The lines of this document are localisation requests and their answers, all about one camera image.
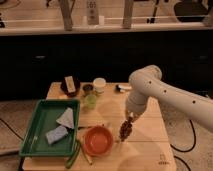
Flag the dark brown bowl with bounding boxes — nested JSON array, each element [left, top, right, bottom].
[[60, 76, 80, 97]]

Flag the green plastic tray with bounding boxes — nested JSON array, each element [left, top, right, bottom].
[[19, 99, 80, 157]]

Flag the yellow-green stick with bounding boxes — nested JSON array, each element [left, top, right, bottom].
[[80, 143, 93, 165]]

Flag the beige block in bowl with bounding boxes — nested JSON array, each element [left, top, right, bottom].
[[65, 76, 76, 93]]

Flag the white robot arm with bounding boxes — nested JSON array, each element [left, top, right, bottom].
[[125, 65, 213, 132]]

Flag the black cable on floor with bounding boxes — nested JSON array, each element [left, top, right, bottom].
[[169, 119, 197, 171]]

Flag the red bowl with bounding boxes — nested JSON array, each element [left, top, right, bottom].
[[83, 126, 113, 157]]

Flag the grey folded cloth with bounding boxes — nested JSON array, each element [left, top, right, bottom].
[[56, 108, 74, 129]]

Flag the green cucumber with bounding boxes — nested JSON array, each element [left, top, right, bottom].
[[65, 140, 81, 169]]

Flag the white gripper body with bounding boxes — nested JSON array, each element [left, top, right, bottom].
[[125, 93, 148, 118]]

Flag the small dark cup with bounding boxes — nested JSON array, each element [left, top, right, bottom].
[[83, 84, 93, 95]]

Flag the dark purple grape bunch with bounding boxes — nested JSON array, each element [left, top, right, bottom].
[[120, 120, 132, 141]]

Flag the green translucent cup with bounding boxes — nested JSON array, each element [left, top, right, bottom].
[[84, 94, 97, 109]]

